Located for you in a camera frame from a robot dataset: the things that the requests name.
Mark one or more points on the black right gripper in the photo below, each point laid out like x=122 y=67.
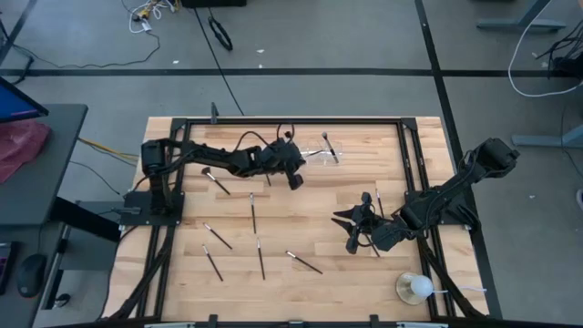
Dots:
x=375 y=230

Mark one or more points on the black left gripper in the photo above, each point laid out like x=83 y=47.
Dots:
x=282 y=157

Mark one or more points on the round grey-head makeup brush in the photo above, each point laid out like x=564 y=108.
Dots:
x=331 y=148

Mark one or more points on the thin black makeup brush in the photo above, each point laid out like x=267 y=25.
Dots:
x=252 y=214
x=217 y=236
x=212 y=263
x=379 y=204
x=268 y=180
x=376 y=251
x=261 y=259

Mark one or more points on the black makeup brush Solve print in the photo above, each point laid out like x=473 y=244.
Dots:
x=304 y=263

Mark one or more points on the black fan makeup brush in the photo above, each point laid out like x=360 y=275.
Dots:
x=217 y=183

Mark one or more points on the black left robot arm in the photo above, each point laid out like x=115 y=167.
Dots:
x=214 y=159

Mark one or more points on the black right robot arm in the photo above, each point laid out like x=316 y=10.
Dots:
x=451 y=191

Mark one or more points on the clear acrylic brush organizer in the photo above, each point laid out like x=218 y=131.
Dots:
x=319 y=157

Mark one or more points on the gold-base white globe lamp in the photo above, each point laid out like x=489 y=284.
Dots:
x=421 y=286

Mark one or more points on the black equipment box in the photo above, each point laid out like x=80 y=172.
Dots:
x=214 y=3

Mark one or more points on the blue-grey desk foot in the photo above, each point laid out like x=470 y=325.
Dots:
x=537 y=140
x=519 y=25

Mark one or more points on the person's shoe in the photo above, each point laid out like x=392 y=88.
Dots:
x=580 y=199

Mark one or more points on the dark grey desk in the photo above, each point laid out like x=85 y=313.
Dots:
x=41 y=182

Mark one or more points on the black desk caster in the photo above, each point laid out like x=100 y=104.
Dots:
x=63 y=300

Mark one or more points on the pink cloth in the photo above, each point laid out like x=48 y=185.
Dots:
x=18 y=146

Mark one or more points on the blue-screen desk monitor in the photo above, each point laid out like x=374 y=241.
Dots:
x=16 y=105

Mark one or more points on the black computer mouse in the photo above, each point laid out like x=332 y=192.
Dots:
x=32 y=273

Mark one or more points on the black keyboard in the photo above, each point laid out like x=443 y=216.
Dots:
x=5 y=266

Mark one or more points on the black aluminium table frame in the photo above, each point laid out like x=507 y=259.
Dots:
x=291 y=121

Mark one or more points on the black frame clamp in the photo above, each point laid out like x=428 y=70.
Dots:
x=212 y=321
x=374 y=321
x=214 y=114

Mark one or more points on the silver frame bracket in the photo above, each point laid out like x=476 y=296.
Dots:
x=421 y=325
x=168 y=325

